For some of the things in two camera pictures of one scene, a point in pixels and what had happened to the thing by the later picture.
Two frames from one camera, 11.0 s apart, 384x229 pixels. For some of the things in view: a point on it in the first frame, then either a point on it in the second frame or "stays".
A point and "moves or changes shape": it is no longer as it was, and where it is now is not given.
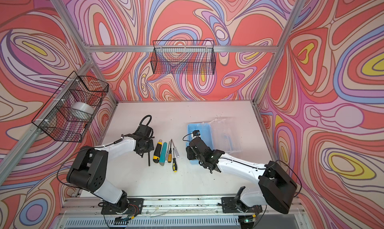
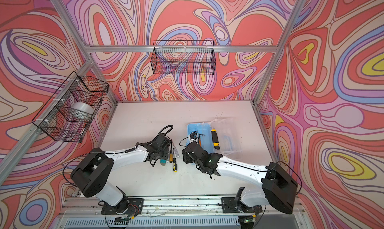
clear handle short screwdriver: [175, 150] stays
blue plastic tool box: [220, 133] stays
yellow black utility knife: [157, 152] moves or changes shape
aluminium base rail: [178, 212] stays
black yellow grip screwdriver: [174, 164] stays
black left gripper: [150, 141] to [167, 152]
